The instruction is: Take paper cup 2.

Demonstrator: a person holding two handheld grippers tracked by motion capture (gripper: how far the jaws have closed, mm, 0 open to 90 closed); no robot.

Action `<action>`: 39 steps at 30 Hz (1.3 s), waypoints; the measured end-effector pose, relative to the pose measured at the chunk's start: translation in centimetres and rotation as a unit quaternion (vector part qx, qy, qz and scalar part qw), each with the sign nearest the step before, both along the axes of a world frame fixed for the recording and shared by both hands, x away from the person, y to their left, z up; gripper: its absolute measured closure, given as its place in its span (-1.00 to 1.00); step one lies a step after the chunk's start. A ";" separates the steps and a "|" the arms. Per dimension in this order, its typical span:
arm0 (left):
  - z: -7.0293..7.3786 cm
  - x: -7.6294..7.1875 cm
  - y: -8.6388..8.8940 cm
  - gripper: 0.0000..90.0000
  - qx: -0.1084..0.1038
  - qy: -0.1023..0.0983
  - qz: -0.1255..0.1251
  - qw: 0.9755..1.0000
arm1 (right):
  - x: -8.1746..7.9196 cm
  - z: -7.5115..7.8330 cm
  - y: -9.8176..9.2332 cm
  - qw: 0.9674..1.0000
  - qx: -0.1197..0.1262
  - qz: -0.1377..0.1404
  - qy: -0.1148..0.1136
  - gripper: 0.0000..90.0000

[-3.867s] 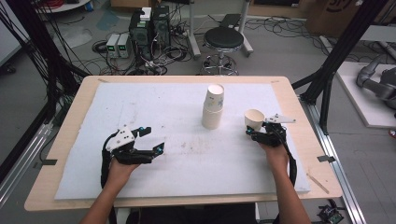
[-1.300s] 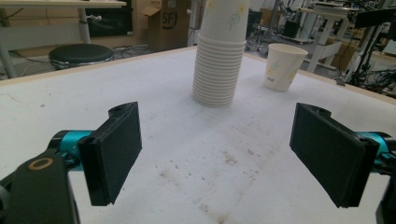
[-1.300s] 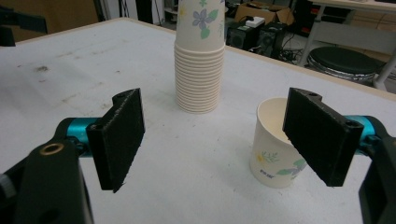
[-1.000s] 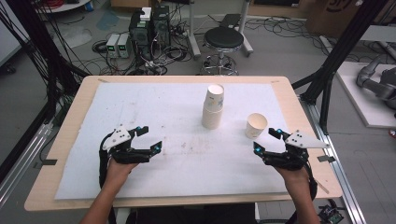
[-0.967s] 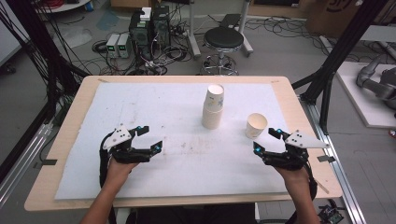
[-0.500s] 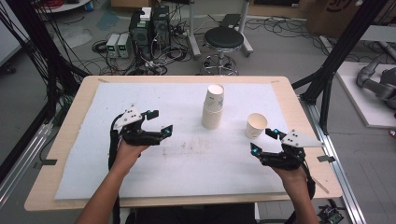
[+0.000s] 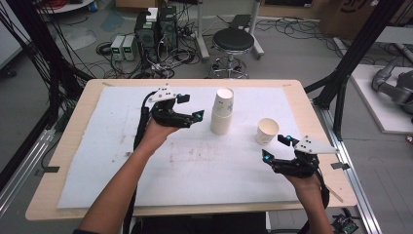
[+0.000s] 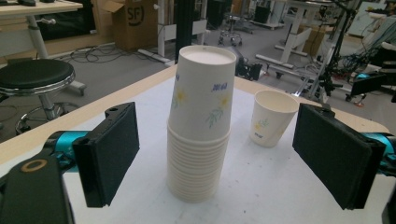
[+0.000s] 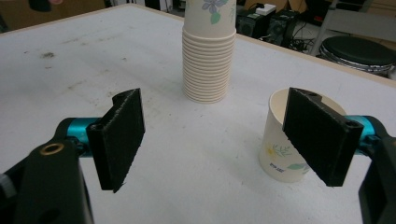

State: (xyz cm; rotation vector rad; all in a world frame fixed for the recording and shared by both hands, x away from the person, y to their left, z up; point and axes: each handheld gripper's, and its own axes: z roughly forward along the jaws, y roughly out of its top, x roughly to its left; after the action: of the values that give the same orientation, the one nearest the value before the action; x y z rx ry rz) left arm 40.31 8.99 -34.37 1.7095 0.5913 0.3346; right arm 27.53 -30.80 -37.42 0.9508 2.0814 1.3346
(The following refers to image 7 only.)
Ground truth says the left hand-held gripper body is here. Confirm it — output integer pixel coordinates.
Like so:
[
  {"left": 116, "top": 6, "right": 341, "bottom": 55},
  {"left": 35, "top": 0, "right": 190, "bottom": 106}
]
[{"left": 147, "top": 83, "right": 193, "bottom": 129}]

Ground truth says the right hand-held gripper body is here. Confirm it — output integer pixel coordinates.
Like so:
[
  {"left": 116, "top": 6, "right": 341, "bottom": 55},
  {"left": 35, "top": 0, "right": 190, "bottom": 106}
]
[{"left": 271, "top": 135, "right": 339, "bottom": 179}]

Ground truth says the single white paper cup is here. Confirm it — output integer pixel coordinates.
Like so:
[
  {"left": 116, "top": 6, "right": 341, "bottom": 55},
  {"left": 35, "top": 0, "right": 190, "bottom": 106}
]
[{"left": 254, "top": 117, "right": 281, "bottom": 146}]

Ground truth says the stack of white paper cups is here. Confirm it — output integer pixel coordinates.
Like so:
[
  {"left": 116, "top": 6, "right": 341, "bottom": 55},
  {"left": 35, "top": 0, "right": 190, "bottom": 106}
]
[{"left": 209, "top": 87, "right": 236, "bottom": 137}]

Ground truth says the person's right hand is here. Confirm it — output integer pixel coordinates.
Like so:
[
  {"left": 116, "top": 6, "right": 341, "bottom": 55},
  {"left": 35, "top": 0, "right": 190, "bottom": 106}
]
[{"left": 284, "top": 172, "right": 323, "bottom": 197}]

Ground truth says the person's left hand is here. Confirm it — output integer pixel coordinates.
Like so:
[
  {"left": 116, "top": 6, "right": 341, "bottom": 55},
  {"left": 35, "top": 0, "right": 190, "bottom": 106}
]
[{"left": 138, "top": 117, "right": 180, "bottom": 154}]

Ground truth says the black tape piece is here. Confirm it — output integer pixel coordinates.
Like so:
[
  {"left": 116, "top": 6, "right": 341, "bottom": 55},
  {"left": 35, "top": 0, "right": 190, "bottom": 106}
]
[
  {"left": 330, "top": 161, "right": 351, "bottom": 171},
  {"left": 34, "top": 166, "right": 60, "bottom": 177}
]

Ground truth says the white table mat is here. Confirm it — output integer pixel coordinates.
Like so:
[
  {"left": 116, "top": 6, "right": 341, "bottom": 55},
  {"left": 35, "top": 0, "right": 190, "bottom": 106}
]
[{"left": 56, "top": 85, "right": 302, "bottom": 210}]

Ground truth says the black computer tower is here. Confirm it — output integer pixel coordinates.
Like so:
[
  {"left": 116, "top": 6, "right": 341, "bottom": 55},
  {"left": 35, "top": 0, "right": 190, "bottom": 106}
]
[
  {"left": 158, "top": 5, "right": 179, "bottom": 53},
  {"left": 133, "top": 9, "right": 161, "bottom": 64}
]

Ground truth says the grey bench power supply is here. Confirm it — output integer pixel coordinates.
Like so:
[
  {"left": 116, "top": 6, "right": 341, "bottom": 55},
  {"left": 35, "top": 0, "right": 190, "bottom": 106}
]
[
  {"left": 110, "top": 34, "right": 126, "bottom": 61},
  {"left": 122, "top": 34, "right": 136, "bottom": 61}
]

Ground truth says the black round stool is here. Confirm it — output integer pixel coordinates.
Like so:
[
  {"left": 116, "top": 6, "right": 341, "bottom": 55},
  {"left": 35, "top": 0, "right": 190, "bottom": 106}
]
[{"left": 207, "top": 27, "right": 256, "bottom": 80}]

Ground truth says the green circuit board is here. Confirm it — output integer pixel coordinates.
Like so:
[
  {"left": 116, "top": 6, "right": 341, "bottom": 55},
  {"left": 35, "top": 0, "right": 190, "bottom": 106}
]
[{"left": 330, "top": 214, "right": 360, "bottom": 234}]

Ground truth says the small white box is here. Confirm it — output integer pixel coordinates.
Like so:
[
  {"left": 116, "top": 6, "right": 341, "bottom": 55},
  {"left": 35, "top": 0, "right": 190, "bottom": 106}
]
[{"left": 145, "top": 7, "right": 159, "bottom": 23}]

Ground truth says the white floor platform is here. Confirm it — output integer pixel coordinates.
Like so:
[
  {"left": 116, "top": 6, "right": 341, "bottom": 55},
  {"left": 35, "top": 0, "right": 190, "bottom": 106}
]
[{"left": 350, "top": 63, "right": 413, "bottom": 135}]

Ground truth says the person's dark clothing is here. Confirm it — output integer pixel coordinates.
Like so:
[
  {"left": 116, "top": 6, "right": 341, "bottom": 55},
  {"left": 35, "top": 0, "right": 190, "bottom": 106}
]
[{"left": 130, "top": 213, "right": 268, "bottom": 234}]

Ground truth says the wooden table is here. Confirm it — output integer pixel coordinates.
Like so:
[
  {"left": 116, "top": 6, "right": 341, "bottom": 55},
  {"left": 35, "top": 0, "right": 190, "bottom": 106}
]
[{"left": 24, "top": 78, "right": 358, "bottom": 221}]

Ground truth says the brown cardboard box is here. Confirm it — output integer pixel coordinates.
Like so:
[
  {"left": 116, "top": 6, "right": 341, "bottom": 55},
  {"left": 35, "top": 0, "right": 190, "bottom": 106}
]
[{"left": 318, "top": 0, "right": 413, "bottom": 41}]

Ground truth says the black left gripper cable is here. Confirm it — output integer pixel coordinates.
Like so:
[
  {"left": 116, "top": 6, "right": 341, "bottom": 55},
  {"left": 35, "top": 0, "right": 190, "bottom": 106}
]
[{"left": 122, "top": 91, "right": 158, "bottom": 234}]

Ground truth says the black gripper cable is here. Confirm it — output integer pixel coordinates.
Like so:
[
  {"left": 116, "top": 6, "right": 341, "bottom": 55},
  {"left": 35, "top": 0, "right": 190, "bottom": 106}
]
[
  {"left": 298, "top": 169, "right": 330, "bottom": 234},
  {"left": 122, "top": 91, "right": 158, "bottom": 234}
]

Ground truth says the tangle of floor cables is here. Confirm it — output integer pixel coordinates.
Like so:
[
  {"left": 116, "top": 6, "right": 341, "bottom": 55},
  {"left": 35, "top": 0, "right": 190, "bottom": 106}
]
[{"left": 95, "top": 38, "right": 201, "bottom": 80}]

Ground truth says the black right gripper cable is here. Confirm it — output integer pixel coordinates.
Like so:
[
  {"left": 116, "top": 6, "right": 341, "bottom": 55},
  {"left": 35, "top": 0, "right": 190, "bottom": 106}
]
[{"left": 298, "top": 169, "right": 330, "bottom": 234}]

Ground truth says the aluminium floor rail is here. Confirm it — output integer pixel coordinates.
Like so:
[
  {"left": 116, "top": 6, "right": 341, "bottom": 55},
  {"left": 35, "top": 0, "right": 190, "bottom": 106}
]
[
  {"left": 312, "top": 100, "right": 384, "bottom": 234},
  {"left": 0, "top": 128, "right": 56, "bottom": 217}
]

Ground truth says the black metal frame with cables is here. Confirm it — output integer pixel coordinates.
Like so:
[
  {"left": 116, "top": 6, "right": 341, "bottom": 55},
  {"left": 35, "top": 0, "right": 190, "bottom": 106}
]
[{"left": 0, "top": 0, "right": 94, "bottom": 131}]

